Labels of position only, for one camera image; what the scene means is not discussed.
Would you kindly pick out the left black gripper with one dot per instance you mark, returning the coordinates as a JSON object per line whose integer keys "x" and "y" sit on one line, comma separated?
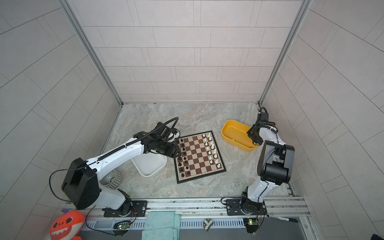
{"x": 173, "y": 151}

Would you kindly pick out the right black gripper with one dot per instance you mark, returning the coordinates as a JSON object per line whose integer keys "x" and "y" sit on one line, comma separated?
{"x": 251, "y": 131}

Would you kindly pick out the yellow plastic bowl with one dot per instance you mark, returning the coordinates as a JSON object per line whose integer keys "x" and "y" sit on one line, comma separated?
{"x": 235, "y": 133}

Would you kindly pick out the white plastic tray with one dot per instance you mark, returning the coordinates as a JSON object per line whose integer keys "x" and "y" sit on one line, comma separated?
{"x": 149, "y": 165}

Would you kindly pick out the folding chess board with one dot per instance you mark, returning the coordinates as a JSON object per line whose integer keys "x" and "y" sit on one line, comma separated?
{"x": 199, "y": 157}

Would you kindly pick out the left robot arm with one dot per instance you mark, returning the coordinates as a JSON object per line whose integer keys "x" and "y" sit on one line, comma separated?
{"x": 82, "y": 181}

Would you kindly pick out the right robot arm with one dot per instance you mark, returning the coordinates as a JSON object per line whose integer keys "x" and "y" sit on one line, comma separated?
{"x": 274, "y": 166}

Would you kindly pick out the striped grey cup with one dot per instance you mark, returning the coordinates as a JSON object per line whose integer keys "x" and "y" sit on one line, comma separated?
{"x": 112, "y": 180}

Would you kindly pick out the green cloth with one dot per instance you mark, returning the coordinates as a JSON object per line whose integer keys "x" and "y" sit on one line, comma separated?
{"x": 162, "y": 226}

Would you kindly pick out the red shark plush toy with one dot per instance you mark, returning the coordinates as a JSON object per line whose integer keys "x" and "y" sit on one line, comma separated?
{"x": 67, "y": 226}

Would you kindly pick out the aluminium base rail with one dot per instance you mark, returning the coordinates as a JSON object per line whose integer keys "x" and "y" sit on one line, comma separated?
{"x": 273, "y": 206}

